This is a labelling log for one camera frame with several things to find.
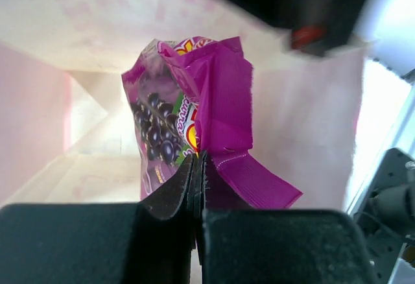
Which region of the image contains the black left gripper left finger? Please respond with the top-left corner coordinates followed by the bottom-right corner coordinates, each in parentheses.
top-left (1, 156), bottom-right (195, 283)

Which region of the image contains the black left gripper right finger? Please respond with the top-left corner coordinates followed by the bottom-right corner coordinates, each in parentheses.
top-left (198, 154), bottom-right (376, 283)

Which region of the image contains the pink and white paper bag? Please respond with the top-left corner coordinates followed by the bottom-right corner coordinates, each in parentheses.
top-left (1, 0), bottom-right (366, 209)

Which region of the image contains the purple snack packet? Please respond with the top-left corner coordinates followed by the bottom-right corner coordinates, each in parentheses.
top-left (121, 36), bottom-right (301, 209)

